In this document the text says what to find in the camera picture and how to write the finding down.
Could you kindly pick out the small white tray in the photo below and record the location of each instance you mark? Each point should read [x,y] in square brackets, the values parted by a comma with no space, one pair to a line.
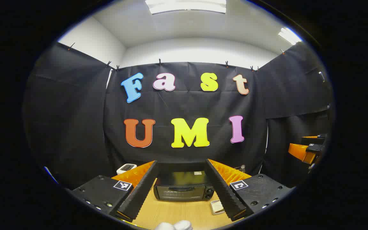
[216,207]

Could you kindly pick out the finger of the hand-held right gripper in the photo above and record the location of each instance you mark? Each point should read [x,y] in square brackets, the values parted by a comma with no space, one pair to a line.
[300,152]
[315,137]

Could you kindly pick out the white toaster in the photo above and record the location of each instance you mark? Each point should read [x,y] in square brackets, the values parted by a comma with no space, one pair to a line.
[126,168]

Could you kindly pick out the black electric oven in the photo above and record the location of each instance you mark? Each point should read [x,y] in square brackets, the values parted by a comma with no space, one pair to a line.
[184,188]

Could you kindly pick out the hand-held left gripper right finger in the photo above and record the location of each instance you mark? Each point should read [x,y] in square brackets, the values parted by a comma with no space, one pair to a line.
[224,191]

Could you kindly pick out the clear plastic water bottle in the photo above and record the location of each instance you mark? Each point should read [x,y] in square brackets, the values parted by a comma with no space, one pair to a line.
[242,168]

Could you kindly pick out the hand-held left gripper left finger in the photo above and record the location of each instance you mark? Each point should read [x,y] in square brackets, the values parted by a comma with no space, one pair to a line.
[139,195]

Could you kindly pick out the black backdrop cloth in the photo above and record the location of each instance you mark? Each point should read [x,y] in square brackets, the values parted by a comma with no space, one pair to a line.
[187,105]

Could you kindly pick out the ceiling light panel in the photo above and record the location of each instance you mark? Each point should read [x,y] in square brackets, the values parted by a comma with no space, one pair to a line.
[289,35]
[185,6]

